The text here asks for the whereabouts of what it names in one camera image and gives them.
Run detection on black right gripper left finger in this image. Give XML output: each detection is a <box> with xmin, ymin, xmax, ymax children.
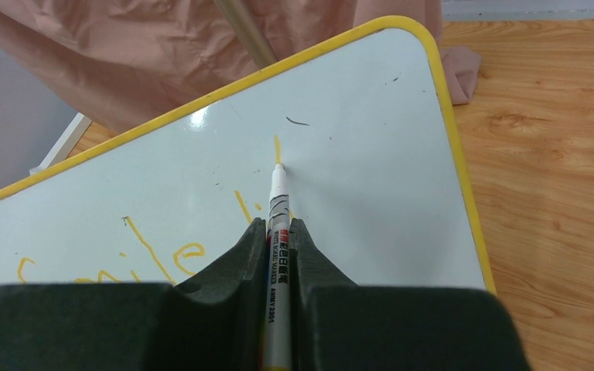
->
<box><xmin>0</xmin><ymin>219</ymin><xmax>268</xmax><ymax>370</ymax></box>

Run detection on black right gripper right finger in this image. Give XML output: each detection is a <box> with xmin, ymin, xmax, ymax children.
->
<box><xmin>289</xmin><ymin>219</ymin><xmax>531</xmax><ymax>370</ymax></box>

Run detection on white whiteboard marker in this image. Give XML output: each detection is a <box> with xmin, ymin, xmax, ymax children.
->
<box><xmin>261</xmin><ymin>163</ymin><xmax>292</xmax><ymax>370</ymax></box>

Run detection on yellow framed whiteboard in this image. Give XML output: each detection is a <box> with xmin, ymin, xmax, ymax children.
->
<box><xmin>0</xmin><ymin>16</ymin><xmax>495</xmax><ymax>292</ymax></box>

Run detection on pink shorts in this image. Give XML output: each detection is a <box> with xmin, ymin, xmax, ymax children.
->
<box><xmin>0</xmin><ymin>1</ymin><xmax>481</xmax><ymax>133</ymax></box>

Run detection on white clothes rack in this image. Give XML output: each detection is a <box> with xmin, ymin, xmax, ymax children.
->
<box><xmin>29</xmin><ymin>0</ymin><xmax>278</xmax><ymax>175</ymax></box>

